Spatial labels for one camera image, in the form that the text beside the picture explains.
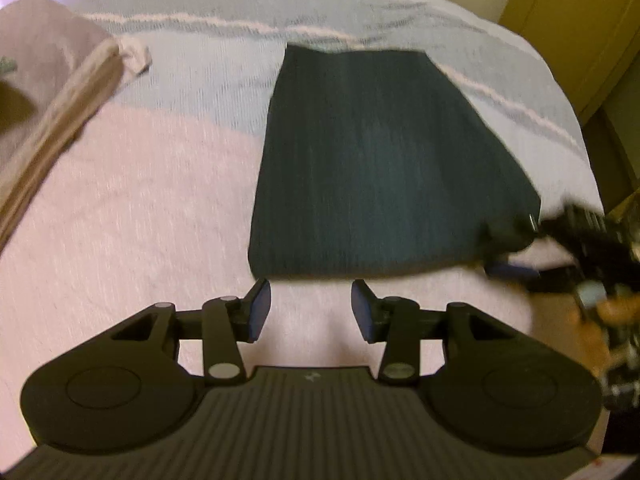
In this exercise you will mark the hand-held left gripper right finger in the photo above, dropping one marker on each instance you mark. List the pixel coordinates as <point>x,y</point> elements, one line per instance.
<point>362,310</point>

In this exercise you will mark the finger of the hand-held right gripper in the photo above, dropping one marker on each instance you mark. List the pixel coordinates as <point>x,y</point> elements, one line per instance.
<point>530,222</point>
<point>510,271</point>

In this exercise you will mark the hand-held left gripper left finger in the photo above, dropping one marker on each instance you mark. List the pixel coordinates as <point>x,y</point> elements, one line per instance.
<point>260,310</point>

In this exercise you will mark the dark denim jeans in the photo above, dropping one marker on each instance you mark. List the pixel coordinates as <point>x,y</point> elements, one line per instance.
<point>380,160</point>

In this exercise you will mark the pink grey striped bed blanket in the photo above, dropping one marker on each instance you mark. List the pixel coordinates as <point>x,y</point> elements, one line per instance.
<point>150,210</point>

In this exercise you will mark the yellow wooden wardrobe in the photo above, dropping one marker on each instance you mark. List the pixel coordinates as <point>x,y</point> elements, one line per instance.
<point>575,20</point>

